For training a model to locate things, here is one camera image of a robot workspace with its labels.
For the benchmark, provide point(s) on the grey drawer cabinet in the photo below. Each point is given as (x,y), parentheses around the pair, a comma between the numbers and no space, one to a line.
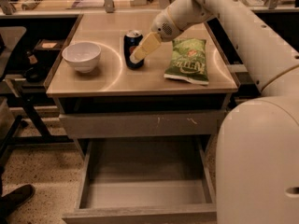
(112,87)

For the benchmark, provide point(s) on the black office chair left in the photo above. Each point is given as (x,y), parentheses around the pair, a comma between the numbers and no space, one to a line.
(10,36)

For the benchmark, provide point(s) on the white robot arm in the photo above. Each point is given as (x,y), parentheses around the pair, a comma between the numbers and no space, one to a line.
(257,154)

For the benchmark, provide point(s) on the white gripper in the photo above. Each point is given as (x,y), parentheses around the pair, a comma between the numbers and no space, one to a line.
(163,25)

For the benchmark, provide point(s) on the black shoe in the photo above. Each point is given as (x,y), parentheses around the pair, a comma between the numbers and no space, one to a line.
(10,202)

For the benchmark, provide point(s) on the white bowl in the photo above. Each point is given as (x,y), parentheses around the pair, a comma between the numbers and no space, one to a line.
(82,56)

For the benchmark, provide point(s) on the blue pepsi can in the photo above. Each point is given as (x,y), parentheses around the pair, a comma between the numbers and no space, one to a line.
(130,41)

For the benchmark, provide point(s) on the open grey middle drawer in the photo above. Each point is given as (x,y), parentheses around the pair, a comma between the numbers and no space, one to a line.
(148,180)

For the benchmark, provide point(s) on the green chip bag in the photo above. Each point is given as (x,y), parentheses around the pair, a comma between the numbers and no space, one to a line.
(188,61)

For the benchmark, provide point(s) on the closed grey top drawer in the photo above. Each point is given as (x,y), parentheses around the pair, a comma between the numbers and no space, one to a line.
(137,124)

